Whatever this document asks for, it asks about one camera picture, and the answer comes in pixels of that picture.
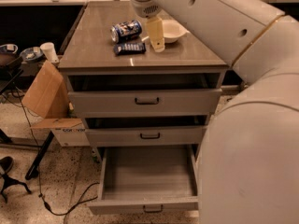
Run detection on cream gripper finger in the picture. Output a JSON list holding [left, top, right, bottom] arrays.
[[146, 16, 165, 52]]

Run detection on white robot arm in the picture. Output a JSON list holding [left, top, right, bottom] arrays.
[[133, 0, 299, 224]]

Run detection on grey top drawer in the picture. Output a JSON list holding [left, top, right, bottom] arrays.
[[69, 73, 221, 118]]

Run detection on grey drawer cabinet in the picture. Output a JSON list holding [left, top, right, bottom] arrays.
[[57, 0, 230, 161]]

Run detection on grey middle drawer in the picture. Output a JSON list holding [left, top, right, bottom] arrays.
[[86, 115, 206, 147]]

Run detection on grey open bottom drawer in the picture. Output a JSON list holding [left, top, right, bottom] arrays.
[[89, 145, 198, 215]]

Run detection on white paper bowl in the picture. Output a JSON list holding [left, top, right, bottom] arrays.
[[163, 20, 187, 43]]

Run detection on white paper cup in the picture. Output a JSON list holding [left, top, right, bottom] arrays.
[[40, 42, 59, 63]]

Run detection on blue plate with food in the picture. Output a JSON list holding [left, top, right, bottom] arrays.
[[21, 47, 44, 63]]

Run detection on brown cardboard box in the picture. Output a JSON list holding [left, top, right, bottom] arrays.
[[22, 61, 89, 147]]

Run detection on blue bowl far left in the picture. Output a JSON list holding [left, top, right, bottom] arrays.
[[0, 44, 18, 54]]

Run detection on black table leg left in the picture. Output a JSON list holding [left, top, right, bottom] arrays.
[[25, 132, 54, 180]]

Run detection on black tripod foot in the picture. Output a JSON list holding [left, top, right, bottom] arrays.
[[0, 174, 32, 203]]

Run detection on black floor cable left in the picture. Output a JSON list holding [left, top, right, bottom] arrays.
[[3, 87, 101, 217]]

